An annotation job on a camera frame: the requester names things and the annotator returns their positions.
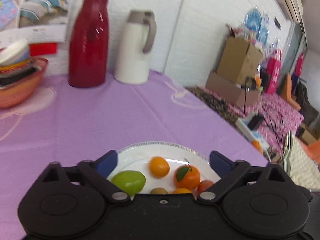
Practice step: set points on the orange glass bowl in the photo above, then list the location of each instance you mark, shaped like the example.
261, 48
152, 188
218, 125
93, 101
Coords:
20, 92

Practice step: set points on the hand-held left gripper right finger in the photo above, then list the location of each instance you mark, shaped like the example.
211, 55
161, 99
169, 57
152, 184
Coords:
220, 161

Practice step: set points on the dark patterned blanket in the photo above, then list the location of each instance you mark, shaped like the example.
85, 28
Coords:
215, 105

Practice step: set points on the white bowl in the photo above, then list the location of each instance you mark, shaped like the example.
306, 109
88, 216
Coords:
13, 51

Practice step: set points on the dark bowl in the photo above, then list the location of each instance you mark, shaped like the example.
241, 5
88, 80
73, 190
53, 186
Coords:
17, 76

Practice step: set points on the orange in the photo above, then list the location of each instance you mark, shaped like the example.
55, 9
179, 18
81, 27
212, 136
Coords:
182, 191
159, 167

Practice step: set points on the white wall conduit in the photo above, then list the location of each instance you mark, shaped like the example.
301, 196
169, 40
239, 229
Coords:
175, 30

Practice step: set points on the dark clothing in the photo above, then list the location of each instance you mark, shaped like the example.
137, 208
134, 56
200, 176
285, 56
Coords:
306, 102

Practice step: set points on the orange chair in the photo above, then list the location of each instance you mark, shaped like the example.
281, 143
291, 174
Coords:
290, 92

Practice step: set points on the bedding wall poster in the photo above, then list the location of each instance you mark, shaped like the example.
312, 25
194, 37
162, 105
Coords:
42, 12

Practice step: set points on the green apple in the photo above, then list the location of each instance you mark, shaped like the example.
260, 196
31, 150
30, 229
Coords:
128, 181

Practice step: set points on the red wall poster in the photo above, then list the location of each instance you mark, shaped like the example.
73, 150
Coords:
42, 48

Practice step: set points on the white checked cloth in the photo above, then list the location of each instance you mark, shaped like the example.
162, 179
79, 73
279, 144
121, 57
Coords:
300, 160

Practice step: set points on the white power strip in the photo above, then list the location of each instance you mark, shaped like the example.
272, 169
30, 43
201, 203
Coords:
252, 135

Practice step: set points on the purple tablecloth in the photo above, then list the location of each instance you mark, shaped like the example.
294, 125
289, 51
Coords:
100, 117

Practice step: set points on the tangerine with green leaf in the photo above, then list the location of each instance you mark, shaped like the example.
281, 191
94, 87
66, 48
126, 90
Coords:
188, 178

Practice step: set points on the tall cardboard box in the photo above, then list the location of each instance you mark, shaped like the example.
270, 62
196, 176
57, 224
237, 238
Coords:
237, 60

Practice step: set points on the patterned bowl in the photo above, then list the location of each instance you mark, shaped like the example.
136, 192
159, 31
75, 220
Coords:
17, 66

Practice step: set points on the pink gift bag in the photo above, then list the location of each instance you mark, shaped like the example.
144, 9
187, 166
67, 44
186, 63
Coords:
273, 71

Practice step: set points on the red yellow peach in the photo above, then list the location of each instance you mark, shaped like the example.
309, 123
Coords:
205, 186

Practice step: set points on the black box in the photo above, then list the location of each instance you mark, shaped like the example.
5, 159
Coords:
255, 121

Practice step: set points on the white thermos jug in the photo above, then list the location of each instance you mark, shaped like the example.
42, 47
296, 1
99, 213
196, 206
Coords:
131, 52

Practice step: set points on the black lamp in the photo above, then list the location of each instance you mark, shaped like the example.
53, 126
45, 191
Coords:
251, 83

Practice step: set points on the flat cardboard box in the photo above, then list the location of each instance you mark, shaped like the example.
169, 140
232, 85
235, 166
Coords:
225, 87

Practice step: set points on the red thermos jug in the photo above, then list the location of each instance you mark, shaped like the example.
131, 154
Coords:
87, 45

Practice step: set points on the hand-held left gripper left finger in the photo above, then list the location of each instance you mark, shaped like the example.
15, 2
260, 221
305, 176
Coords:
107, 162

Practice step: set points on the pink floral blanket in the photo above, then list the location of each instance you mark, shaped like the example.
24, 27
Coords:
275, 115

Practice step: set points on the large white plate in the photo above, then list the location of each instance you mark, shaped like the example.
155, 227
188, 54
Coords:
140, 157

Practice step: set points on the blue decorative plate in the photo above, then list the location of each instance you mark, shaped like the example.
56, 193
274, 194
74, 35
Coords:
257, 23

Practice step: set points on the small brownish green fruit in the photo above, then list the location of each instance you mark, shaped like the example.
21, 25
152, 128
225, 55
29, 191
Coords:
159, 191

